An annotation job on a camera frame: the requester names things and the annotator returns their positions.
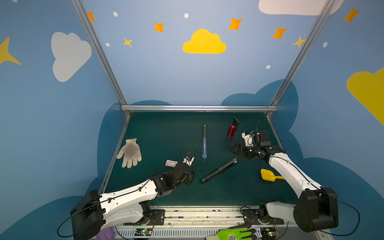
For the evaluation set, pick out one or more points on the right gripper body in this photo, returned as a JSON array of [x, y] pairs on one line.
[[242, 150]]

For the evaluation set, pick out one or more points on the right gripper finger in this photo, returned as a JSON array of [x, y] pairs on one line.
[[237, 147], [236, 152]]

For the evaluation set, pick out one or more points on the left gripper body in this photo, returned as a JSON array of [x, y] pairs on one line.
[[188, 167]]

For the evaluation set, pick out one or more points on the red white staple box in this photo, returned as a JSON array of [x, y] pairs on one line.
[[170, 163]]

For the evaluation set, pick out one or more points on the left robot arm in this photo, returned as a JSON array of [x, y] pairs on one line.
[[96, 212]]

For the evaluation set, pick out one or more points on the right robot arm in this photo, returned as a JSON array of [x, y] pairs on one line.
[[317, 207]]

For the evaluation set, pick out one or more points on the red spray bottle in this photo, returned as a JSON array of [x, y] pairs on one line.
[[233, 127]]

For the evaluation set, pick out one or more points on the yellow plastic scoop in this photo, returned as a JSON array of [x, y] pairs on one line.
[[268, 175]]

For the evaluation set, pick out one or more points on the white knit glove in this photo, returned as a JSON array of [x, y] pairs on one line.
[[130, 153]]

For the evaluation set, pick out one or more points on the purple cloth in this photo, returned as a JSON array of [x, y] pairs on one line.
[[106, 234]]

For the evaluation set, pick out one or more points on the green black work glove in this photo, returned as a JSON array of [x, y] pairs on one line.
[[240, 232]]

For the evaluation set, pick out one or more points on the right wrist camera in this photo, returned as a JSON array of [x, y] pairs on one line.
[[248, 138]]

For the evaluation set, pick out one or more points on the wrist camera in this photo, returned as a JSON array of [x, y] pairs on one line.
[[189, 159], [248, 138]]

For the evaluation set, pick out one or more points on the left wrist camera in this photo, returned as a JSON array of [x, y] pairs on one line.
[[189, 159]]

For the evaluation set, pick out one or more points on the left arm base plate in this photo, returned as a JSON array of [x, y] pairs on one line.
[[157, 218]]

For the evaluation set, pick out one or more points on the aluminium rail frame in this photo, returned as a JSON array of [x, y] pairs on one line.
[[319, 23]]

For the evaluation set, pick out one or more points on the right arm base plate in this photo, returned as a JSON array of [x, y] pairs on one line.
[[252, 216]]

